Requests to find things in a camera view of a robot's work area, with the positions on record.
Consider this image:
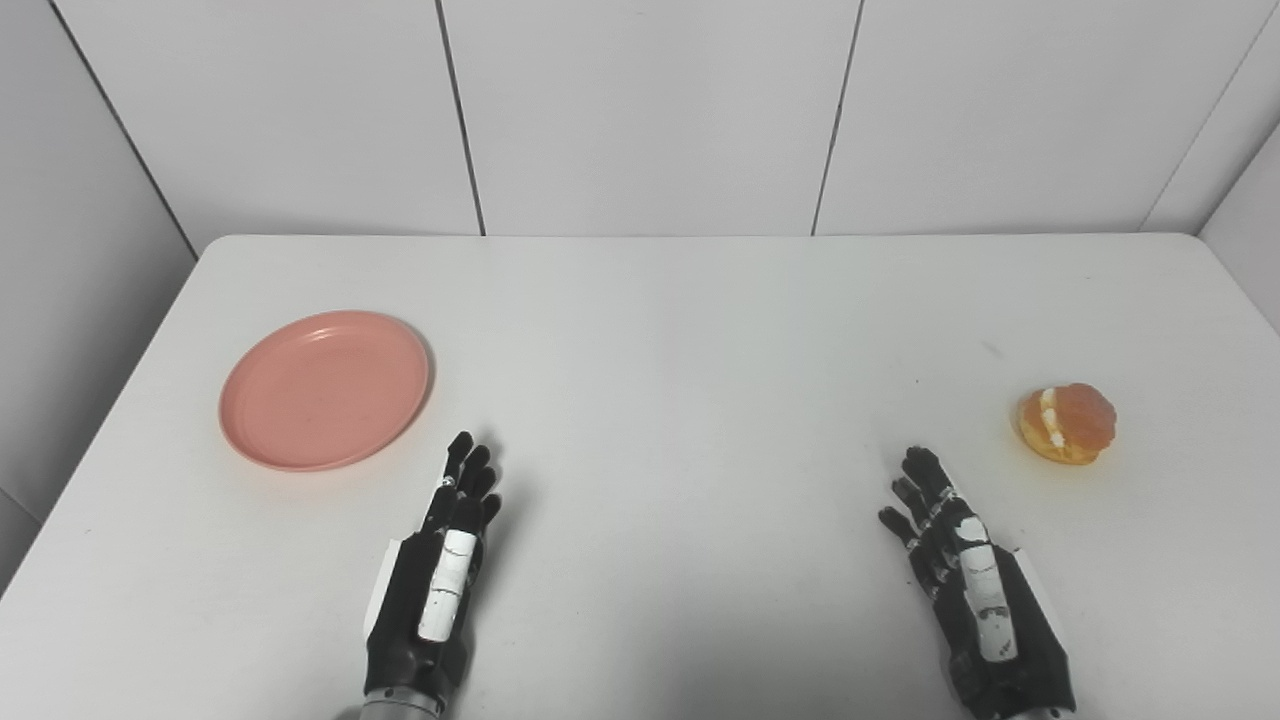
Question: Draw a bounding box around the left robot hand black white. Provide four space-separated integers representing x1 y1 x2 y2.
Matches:
362 431 503 699

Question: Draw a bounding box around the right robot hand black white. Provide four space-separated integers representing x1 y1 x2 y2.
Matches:
878 446 1078 717

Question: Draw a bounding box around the orange cream puff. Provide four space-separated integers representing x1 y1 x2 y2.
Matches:
1017 382 1118 466

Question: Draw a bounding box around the pink round plate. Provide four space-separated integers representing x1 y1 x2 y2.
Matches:
218 310 432 473

